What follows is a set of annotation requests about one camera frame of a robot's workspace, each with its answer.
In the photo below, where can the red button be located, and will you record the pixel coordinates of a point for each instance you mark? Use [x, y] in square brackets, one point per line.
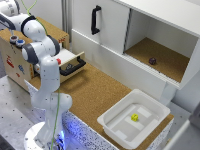
[13, 39]

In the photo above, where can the purple block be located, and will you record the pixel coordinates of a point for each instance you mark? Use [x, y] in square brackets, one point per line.
[152, 61]

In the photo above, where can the yellow block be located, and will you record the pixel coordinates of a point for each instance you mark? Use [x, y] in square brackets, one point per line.
[134, 117]

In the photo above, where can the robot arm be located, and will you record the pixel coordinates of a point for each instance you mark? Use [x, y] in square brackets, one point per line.
[49, 83]

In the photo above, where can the white cabinet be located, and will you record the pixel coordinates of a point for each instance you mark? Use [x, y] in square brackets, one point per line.
[110, 63]

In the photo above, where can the blue button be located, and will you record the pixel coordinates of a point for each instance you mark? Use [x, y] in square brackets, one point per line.
[20, 42]

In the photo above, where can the wooden drawer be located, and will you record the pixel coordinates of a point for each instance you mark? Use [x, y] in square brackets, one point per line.
[68, 78]

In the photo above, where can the white plastic box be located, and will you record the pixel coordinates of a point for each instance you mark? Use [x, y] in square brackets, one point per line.
[115, 125]

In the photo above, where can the white sliding door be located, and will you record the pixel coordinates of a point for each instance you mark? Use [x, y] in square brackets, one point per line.
[113, 23]

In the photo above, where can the wooden drawer box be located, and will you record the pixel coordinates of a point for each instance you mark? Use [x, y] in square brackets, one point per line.
[13, 68]

